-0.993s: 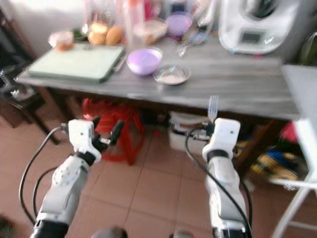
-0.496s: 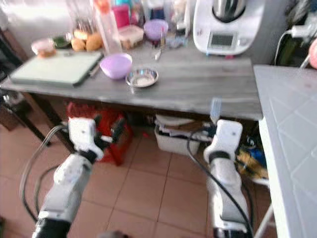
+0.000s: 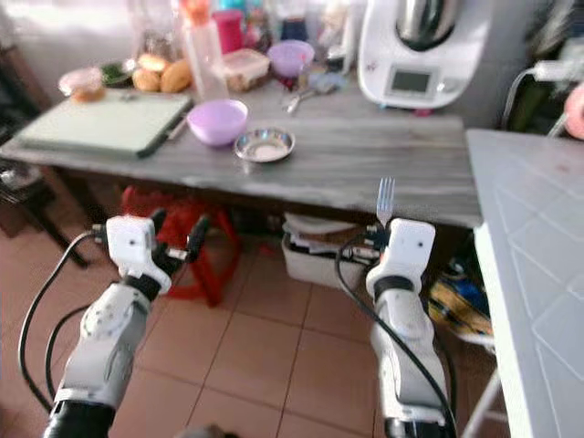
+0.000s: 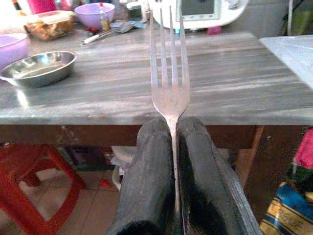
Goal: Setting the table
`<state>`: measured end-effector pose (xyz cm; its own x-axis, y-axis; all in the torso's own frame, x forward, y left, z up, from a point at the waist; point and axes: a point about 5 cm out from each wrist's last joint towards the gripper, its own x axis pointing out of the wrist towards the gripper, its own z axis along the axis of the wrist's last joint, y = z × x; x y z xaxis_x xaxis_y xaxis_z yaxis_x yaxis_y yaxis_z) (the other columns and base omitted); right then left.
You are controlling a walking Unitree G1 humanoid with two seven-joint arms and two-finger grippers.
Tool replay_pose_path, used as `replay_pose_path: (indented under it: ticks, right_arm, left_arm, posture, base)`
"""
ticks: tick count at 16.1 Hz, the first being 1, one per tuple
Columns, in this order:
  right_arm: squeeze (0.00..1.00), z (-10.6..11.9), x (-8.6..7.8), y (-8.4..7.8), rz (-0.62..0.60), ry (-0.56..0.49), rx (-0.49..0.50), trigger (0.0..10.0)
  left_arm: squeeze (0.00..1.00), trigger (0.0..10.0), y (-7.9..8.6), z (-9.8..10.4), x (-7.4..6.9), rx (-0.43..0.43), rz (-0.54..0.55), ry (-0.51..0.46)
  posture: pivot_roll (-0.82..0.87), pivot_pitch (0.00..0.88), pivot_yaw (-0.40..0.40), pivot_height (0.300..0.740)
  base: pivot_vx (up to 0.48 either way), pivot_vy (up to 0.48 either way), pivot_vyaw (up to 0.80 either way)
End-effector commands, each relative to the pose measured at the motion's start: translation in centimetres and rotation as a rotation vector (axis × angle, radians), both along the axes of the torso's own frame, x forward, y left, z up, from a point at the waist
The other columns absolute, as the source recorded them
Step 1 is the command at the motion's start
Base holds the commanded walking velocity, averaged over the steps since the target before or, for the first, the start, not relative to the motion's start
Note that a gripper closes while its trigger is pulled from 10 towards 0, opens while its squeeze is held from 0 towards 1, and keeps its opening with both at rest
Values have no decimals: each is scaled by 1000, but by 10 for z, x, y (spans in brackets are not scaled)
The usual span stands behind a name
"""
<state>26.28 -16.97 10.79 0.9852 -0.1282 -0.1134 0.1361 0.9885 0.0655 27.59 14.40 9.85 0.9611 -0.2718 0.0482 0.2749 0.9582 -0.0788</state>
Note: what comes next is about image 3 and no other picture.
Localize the white kitchen cooking machine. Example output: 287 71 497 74
357 0 509 111

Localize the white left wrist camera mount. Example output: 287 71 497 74
105 215 173 295

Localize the silver metal fork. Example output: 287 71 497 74
375 177 397 227

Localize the clear plastic food container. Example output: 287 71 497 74
224 48 273 93

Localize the pink round object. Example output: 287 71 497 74
563 84 584 141

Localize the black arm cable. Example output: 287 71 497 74
334 235 459 438
17 228 109 412
44 305 90 399

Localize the blue and yellow bag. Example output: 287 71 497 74
427 265 495 340

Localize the white power cable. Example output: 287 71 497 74
501 69 539 130

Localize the red plastic stool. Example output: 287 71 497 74
119 186 244 308

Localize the brown bread roll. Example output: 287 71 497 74
132 68 162 93
160 59 195 94
137 53 171 74

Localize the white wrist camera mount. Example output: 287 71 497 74
367 218 437 297
105 215 173 295

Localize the white tiled table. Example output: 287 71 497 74
464 128 584 438

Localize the small stainless steel bowl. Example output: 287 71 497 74
234 127 297 164

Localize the small purple plastic bowl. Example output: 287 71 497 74
268 40 317 79

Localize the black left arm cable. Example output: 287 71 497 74
44 305 90 399
17 228 109 412

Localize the silver metal spoon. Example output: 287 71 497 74
285 77 340 116

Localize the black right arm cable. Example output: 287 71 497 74
334 235 459 438

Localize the white plastic storage bin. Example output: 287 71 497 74
280 214 377 292

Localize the dark wooden chair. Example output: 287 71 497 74
0 162 89 267

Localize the large purple plastic bowl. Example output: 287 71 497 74
187 99 249 148

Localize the clear bottle with orange cap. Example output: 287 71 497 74
181 0 229 101

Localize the dark blue cup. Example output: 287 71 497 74
277 16 310 43

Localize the dark green plate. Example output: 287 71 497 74
100 61 140 89

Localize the pale green cutting board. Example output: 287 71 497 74
15 89 193 160

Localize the white power plug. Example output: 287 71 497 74
533 58 584 86

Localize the grey wooden table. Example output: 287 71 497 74
1 84 485 275

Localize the pink plastic jar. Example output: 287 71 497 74
213 9 245 54

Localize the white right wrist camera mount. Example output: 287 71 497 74
367 218 437 297

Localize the small round pink-lidded tub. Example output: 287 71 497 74
58 68 105 102

